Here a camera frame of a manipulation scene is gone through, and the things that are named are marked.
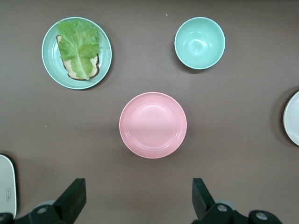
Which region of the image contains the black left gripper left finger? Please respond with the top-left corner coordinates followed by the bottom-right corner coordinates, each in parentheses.
top-left (14, 178), bottom-right (86, 224)

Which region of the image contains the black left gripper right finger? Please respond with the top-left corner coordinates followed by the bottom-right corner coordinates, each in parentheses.
top-left (192, 178), bottom-right (283, 224)

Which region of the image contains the pink plate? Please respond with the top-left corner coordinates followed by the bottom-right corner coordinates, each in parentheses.
top-left (119, 91), bottom-right (188, 159)

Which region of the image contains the cream white toaster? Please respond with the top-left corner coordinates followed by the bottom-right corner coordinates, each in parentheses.
top-left (0, 154), bottom-right (17, 217)

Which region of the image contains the beige plate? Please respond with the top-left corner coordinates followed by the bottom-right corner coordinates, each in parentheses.
top-left (283, 90), bottom-right (299, 147)

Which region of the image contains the bread slice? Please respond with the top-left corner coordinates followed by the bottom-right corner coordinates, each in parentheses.
top-left (55, 35), bottom-right (100, 81)

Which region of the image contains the green plate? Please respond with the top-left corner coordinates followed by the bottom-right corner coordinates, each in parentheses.
top-left (41, 16), bottom-right (113, 91)

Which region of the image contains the green lettuce leaf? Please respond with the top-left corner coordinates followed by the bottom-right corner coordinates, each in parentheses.
top-left (57, 19), bottom-right (103, 81)

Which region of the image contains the green bowl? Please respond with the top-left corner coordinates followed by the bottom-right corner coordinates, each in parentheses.
top-left (174, 16), bottom-right (226, 70)

